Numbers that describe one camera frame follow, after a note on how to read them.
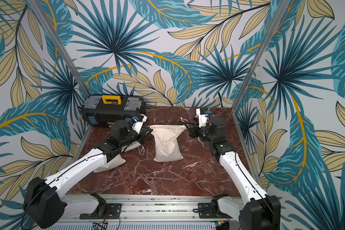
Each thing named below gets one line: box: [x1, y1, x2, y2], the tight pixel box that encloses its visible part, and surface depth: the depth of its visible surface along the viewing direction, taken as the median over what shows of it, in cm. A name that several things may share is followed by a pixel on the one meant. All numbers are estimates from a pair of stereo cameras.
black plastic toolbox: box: [80, 95, 147, 128], surface depth 98 cm
